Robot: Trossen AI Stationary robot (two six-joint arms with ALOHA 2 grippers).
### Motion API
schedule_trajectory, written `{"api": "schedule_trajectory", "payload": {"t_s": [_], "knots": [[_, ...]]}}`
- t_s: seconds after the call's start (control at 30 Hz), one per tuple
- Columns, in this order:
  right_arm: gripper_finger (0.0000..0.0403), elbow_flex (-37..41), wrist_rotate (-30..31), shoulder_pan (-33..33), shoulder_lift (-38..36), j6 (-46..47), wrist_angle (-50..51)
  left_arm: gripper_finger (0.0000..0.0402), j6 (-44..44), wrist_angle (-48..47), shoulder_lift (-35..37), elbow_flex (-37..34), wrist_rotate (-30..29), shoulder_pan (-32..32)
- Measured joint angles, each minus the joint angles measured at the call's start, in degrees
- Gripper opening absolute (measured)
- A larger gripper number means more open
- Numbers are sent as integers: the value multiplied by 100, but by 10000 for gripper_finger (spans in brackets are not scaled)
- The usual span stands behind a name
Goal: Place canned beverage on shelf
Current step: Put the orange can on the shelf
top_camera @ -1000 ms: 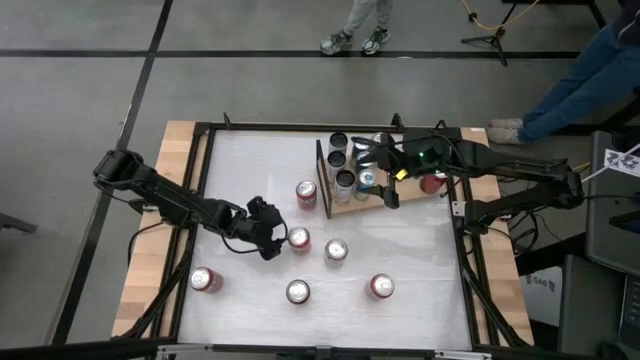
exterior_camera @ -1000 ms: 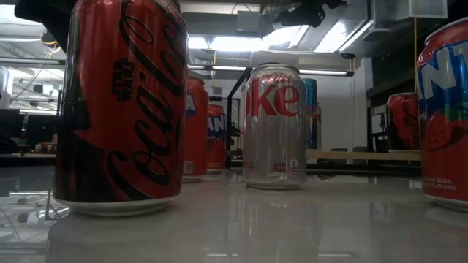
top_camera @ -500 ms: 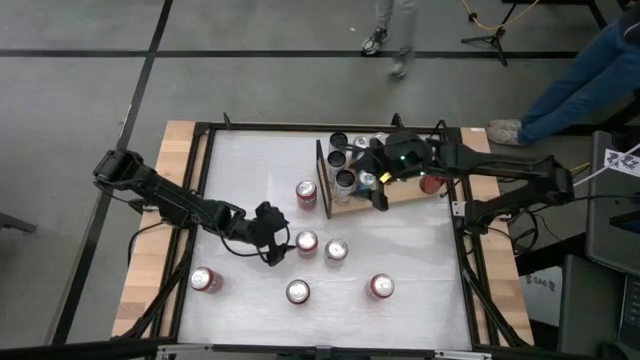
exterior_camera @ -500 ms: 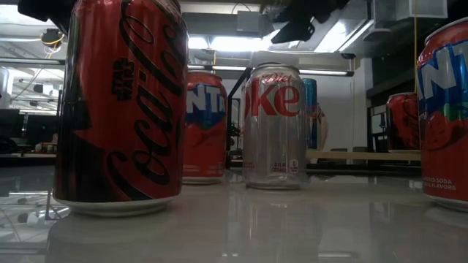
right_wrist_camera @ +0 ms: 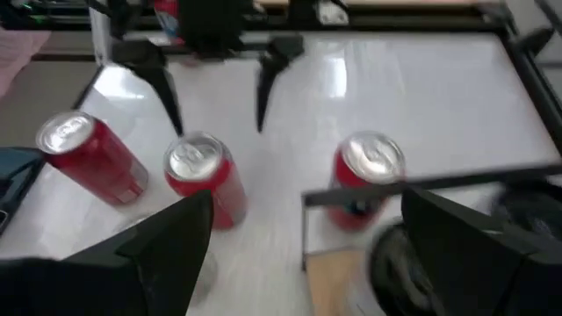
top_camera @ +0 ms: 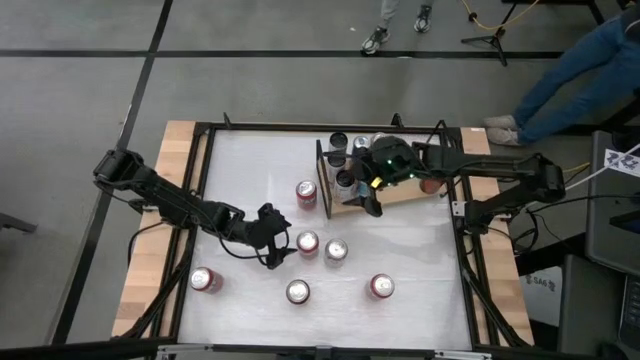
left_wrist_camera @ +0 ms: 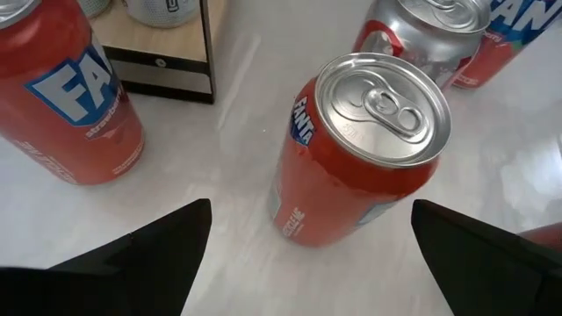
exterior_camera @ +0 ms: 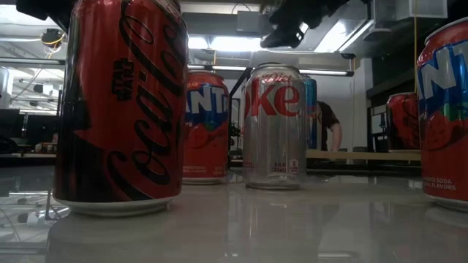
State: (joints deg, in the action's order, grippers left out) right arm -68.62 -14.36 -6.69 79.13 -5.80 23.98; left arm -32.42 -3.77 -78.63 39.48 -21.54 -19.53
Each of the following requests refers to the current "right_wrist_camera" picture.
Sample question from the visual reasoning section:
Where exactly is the wooden shelf with black frame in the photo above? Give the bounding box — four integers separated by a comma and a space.
300, 162, 562, 316

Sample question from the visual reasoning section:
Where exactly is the dark flat device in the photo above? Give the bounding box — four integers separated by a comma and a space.
0, 147, 45, 236

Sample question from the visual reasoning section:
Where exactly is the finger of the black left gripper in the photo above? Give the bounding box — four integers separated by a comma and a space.
256, 34, 305, 133
112, 41, 185, 137

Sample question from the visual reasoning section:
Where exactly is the red Fanta can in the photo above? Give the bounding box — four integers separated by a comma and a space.
162, 130, 248, 230
327, 130, 407, 233

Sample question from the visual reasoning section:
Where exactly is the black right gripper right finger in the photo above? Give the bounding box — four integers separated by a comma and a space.
400, 183, 562, 316

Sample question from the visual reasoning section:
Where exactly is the Star Wars Coke Zero can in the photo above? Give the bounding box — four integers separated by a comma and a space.
34, 109, 149, 206

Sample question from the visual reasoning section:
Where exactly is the red soda can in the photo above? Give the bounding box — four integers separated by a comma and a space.
153, 0, 182, 45

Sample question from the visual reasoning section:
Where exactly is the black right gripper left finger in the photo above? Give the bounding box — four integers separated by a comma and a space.
0, 188, 216, 316

